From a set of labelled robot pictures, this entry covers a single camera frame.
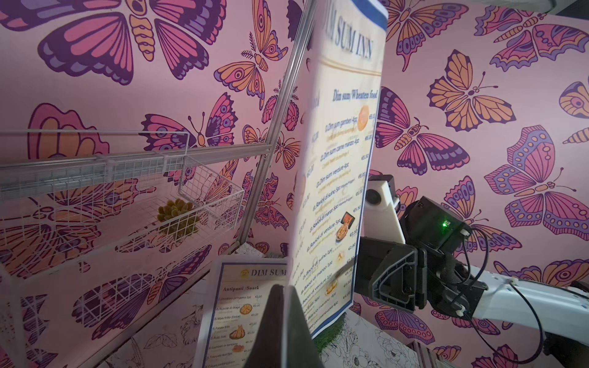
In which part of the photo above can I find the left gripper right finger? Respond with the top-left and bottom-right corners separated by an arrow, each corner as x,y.
282,285 -> 324,368

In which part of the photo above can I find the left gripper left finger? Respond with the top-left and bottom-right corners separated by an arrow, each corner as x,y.
244,285 -> 285,368

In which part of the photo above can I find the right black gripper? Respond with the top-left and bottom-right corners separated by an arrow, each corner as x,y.
354,237 -> 460,313

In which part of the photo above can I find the dim sum menu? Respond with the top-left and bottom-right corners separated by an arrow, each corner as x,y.
288,1 -> 388,335
193,255 -> 288,367

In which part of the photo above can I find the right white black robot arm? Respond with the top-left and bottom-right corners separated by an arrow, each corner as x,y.
355,197 -> 588,367

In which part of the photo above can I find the green artificial grass mat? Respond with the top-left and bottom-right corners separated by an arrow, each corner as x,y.
313,314 -> 346,354

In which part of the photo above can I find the green yellow item in basket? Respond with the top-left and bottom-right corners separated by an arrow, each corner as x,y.
157,199 -> 200,240

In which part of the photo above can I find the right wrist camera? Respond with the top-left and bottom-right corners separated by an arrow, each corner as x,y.
361,174 -> 406,244

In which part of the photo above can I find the white wire wall basket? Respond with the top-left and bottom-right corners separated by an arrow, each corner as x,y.
1,128 -> 244,367

